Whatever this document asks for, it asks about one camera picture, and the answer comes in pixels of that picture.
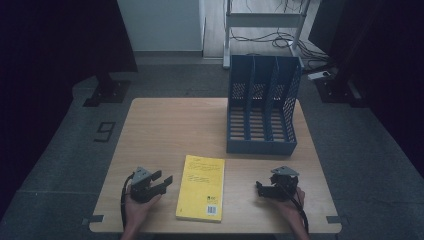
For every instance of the person's left hand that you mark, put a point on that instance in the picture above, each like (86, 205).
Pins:
(138, 211)

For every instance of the white power strip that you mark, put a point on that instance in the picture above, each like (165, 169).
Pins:
(318, 75)

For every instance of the dark curtain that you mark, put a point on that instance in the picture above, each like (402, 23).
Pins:
(50, 50)
(393, 66)

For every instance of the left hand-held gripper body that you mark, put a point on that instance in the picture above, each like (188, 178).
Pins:
(143, 191)

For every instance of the person's right hand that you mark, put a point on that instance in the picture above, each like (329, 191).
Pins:
(291, 208)

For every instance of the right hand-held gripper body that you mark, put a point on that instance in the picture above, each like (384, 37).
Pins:
(285, 185)

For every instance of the white metal stand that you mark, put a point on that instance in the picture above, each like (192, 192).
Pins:
(263, 20)

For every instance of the yellow book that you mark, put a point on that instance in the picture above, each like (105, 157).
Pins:
(201, 188)

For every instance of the white board panel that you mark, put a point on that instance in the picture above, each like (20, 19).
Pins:
(163, 25)

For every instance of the blue file rack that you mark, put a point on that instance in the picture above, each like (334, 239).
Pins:
(261, 146)

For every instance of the black stand base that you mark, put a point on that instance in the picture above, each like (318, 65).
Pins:
(108, 93)
(335, 90)

